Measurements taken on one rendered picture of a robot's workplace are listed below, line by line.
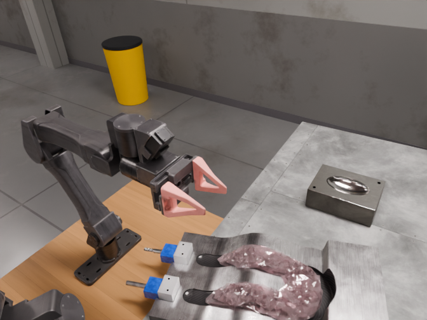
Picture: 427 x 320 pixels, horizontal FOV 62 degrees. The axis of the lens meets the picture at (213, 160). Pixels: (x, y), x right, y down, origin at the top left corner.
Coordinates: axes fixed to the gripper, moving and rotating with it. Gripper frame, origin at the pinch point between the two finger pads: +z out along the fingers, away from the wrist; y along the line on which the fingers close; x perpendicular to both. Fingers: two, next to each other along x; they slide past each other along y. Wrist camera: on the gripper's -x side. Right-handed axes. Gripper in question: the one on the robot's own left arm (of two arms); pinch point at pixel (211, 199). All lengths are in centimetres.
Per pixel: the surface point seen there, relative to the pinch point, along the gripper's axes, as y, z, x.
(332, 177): 58, 5, 33
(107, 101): 173, -261, 126
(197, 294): 1.1, -6.5, 34.7
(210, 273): 7.1, -7.1, 34.2
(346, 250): 27.3, 19.2, 28.1
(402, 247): 47, 30, 39
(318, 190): 49, 4, 33
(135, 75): 186, -224, 95
